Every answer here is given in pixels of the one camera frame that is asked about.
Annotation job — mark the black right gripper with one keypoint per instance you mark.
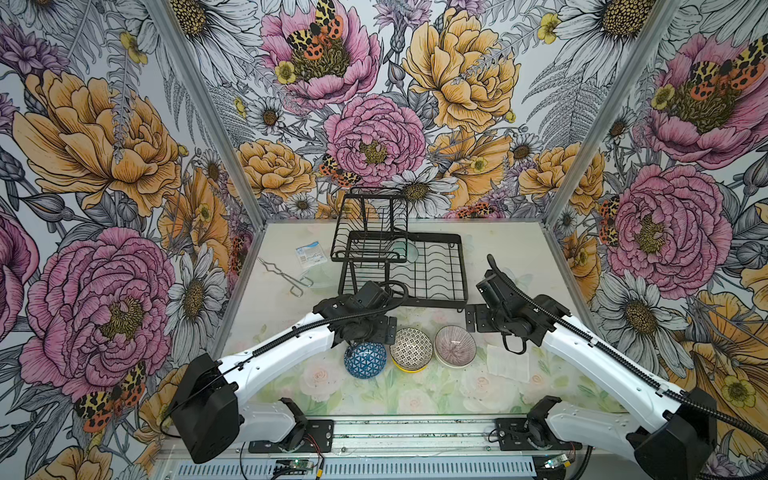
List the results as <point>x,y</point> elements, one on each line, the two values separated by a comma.
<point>481,315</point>

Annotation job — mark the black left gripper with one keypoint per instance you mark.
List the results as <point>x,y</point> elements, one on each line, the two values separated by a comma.
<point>378,336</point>

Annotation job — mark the mint green ceramic bowl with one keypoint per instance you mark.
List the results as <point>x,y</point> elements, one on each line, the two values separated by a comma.
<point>403,251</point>

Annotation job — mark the pink striped ceramic bowl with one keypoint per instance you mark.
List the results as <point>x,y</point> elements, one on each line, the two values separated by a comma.
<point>454,346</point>

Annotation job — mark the brown patterned ceramic bowl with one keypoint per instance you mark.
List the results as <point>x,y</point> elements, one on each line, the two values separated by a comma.
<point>412,350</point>

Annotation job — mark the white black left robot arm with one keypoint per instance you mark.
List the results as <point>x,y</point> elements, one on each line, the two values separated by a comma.
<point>212,408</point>

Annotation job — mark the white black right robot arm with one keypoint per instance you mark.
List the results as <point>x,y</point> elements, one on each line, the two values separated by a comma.
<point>665,437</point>

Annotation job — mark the clear plastic compartment box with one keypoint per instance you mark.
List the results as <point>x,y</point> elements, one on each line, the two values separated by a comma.
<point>502,363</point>

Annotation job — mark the blue geometric patterned bowl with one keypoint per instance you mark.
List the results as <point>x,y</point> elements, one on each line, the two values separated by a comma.
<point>365,360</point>

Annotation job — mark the small blue white packet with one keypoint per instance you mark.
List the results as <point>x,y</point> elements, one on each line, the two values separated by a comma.
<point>311,255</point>

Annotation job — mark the green circuit board right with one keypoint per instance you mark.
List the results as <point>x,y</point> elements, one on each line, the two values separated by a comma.
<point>556,462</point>

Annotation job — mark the green circuit board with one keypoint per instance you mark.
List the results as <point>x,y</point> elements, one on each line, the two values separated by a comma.
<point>292,467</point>
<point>556,462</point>

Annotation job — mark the green circuit board left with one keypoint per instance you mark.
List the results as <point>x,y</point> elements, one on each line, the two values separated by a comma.
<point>292,467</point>

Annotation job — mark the black wire dish rack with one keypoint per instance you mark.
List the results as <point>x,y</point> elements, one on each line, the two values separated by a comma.
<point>373,243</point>

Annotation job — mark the metal wire tongs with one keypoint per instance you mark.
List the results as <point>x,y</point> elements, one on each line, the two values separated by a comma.
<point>298,285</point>

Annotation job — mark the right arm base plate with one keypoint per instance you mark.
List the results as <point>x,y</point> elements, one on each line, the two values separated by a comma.
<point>523,434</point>

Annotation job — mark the aluminium mounting rail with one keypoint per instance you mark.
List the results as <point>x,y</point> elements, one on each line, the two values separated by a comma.
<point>434,435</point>

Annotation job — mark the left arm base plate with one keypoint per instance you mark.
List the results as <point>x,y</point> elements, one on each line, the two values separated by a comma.
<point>316,435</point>

